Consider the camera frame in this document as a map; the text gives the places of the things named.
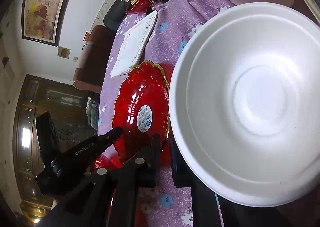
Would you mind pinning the framed wall painting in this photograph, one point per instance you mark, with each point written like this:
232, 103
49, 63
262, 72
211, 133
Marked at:
42, 20

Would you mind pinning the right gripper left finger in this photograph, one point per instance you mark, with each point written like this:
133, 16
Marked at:
108, 197

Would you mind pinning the person in jeans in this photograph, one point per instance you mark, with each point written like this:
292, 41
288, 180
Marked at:
92, 110

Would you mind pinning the brown armchair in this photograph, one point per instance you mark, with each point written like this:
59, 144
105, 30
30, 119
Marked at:
90, 72

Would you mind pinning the red plate under bowls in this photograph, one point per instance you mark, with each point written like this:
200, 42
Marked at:
139, 7

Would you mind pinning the small red gold-rimmed plate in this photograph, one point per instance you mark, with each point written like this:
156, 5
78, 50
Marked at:
141, 109

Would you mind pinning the purple floral tablecloth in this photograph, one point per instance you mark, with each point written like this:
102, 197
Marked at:
177, 22

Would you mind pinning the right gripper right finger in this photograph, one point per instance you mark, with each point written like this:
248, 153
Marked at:
210, 209

